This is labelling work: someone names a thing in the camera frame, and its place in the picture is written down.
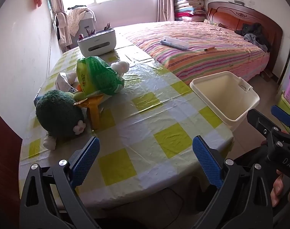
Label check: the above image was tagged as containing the white printed paper wrapper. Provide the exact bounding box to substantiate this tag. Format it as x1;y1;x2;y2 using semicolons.
55;72;79;93

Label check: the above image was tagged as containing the black garment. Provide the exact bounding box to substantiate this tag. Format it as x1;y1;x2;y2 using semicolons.
235;23;271;52

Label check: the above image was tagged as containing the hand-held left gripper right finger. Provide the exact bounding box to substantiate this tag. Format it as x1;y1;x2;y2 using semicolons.
192;135;273;229

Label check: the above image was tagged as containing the yellow white checkered tablecloth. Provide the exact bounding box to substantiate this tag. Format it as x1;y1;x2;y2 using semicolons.
18;44;234;208

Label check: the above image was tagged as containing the white plastic bin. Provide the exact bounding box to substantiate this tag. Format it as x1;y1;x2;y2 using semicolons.
189;71;260;133

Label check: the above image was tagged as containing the stack of folded quilts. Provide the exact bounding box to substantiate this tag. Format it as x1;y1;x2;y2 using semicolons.
174;0;206;21

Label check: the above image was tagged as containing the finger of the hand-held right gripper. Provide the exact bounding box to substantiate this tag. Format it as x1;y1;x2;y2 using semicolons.
246;109;283;139
271;105;290;134

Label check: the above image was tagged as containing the striped bedsheet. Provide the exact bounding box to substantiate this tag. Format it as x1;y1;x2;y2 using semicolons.
116;20;271;85

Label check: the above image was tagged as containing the grey garment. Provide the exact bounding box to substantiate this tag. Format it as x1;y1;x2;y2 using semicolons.
243;33;258;44

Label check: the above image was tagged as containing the wall cable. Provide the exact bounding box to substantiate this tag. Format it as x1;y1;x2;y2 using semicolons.
46;5;53;74

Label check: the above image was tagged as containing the green plastic packet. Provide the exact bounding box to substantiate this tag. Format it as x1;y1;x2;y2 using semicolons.
76;56;126;96

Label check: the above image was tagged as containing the cream dotted cloth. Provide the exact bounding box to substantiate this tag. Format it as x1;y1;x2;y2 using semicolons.
66;5;96;36

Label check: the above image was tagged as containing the white appliance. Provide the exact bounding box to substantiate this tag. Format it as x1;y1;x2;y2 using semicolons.
78;10;96;41

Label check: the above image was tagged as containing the bunch of reddish pens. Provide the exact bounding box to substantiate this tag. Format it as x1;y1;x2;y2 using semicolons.
79;23;112;39

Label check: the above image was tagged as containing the wooden bed headboard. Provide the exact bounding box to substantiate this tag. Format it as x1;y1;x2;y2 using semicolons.
207;1;283;77

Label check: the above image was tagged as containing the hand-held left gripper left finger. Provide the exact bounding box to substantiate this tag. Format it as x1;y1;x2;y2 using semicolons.
19;136;100;229

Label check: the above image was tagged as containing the orange yellow snack wrapper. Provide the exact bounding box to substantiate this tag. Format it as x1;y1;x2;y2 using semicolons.
73;94;105;130

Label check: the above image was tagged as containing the beige hanging garment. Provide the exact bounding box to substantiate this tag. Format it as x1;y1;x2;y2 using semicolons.
55;12;71;53

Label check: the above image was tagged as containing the white desktop organizer box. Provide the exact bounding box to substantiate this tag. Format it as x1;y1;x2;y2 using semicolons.
77;28;115;57

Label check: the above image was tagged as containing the white plush toy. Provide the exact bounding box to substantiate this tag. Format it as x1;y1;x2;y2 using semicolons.
110;61;130;77

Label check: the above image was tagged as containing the green plush toy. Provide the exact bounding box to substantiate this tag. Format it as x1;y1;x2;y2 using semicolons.
35;89;88;150

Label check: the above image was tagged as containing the green plastic basket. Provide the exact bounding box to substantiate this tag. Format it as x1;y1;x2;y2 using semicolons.
277;91;290;120

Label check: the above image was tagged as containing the person's right hand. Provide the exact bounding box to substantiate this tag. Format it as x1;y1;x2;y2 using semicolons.
270;169;286;208

